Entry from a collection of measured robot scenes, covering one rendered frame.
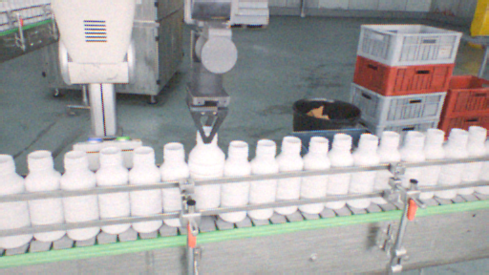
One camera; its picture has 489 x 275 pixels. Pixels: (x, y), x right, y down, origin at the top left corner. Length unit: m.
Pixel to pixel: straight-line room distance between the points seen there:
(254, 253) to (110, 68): 0.72
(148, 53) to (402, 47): 2.53
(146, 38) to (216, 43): 3.78
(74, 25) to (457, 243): 1.16
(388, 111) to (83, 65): 2.36
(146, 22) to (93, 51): 3.07
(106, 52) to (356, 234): 0.85
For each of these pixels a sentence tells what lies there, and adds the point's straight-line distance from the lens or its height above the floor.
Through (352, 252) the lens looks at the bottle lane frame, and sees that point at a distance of 0.99.
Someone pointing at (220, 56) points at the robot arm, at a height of 1.36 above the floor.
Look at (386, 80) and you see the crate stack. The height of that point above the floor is 0.78.
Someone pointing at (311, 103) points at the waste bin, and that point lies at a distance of 2.95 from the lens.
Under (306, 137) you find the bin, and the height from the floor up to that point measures 0.93.
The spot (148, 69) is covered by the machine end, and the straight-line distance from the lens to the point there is 4.47.
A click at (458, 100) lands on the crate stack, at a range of 3.73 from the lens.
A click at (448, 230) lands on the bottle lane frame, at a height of 0.93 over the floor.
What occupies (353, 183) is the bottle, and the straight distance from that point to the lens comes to 0.93.
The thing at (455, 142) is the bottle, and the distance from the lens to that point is 1.05.
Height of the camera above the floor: 1.49
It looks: 23 degrees down
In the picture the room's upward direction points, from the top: 4 degrees clockwise
